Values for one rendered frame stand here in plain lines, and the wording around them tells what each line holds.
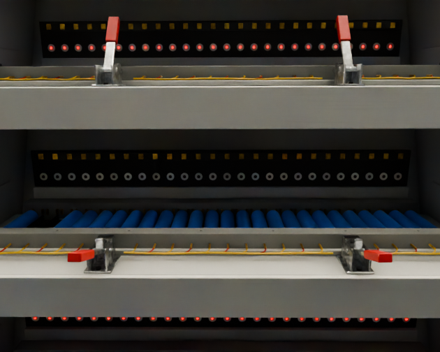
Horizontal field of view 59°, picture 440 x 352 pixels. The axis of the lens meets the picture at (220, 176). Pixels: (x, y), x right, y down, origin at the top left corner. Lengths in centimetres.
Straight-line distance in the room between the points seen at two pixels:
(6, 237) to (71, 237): 7
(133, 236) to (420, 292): 30
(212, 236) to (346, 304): 16
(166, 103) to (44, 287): 23
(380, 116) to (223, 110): 17
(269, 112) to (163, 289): 21
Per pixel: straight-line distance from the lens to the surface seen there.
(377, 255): 37
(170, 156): 56
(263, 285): 41
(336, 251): 46
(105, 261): 42
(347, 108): 45
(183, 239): 45
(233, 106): 42
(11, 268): 47
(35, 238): 49
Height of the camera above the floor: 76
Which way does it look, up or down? 7 degrees up
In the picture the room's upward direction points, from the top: straight up
